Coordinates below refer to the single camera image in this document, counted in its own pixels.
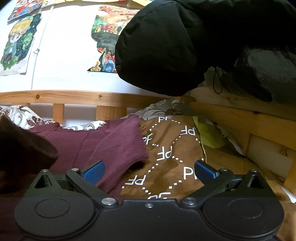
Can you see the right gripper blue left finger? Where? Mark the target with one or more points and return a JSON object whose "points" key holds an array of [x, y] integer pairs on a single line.
{"points": [[84, 181]]}

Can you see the red-haired girl drawing poster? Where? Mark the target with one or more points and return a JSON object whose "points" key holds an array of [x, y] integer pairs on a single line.
{"points": [[23, 8]]}

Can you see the landscape drawing poster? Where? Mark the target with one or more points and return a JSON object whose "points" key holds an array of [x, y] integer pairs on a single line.
{"points": [[108, 25]]}

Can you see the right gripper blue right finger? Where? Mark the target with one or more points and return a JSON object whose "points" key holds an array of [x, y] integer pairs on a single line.
{"points": [[215, 181]]}

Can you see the maroon long-sleeve top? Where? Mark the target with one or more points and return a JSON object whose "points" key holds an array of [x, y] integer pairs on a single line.
{"points": [[24, 153]]}

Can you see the blond boy drawing poster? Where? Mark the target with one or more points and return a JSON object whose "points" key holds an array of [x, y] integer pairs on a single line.
{"points": [[17, 51]]}

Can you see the brown PF patterned duvet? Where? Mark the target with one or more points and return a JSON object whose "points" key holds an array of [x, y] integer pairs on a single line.
{"points": [[173, 144]]}

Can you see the black puffer jacket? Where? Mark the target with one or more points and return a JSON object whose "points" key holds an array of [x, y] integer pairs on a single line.
{"points": [[168, 46]]}

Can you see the yellow-green cloth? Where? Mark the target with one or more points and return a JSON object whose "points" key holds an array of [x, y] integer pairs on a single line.
{"points": [[210, 136]]}

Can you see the white floral pillow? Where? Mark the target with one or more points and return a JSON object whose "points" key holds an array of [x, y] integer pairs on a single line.
{"points": [[82, 117]]}

